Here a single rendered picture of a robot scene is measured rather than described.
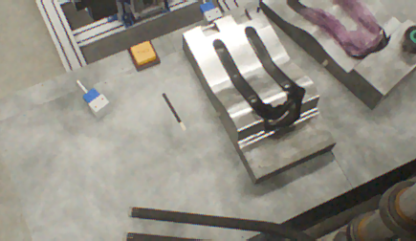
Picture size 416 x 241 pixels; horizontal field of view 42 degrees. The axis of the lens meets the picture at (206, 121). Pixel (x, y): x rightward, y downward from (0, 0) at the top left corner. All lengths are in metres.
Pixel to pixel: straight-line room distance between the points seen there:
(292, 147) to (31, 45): 1.61
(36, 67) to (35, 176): 1.16
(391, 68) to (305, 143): 0.35
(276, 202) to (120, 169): 0.46
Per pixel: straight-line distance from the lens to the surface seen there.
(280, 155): 1.54
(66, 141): 1.65
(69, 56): 2.44
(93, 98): 1.64
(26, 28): 2.85
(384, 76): 1.67
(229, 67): 1.62
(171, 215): 1.48
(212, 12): 1.75
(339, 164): 1.64
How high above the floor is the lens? 2.30
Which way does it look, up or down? 67 degrees down
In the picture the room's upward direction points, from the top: 4 degrees clockwise
